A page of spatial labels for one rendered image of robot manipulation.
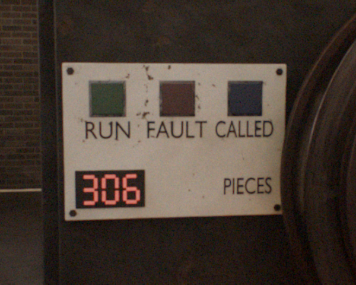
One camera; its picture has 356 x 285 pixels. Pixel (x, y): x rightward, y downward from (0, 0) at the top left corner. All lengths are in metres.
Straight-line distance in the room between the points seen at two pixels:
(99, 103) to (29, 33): 6.08
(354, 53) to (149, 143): 0.25
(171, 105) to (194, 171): 0.08
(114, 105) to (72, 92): 0.05
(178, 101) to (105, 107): 0.08
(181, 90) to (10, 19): 6.14
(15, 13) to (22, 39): 0.31
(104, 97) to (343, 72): 0.26
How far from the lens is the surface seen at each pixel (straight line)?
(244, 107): 0.64
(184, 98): 0.63
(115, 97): 0.62
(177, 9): 0.66
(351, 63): 0.54
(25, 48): 6.68
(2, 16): 6.75
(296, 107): 0.59
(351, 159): 0.53
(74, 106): 0.63
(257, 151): 0.65
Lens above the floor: 1.21
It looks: 5 degrees down
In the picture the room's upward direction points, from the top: straight up
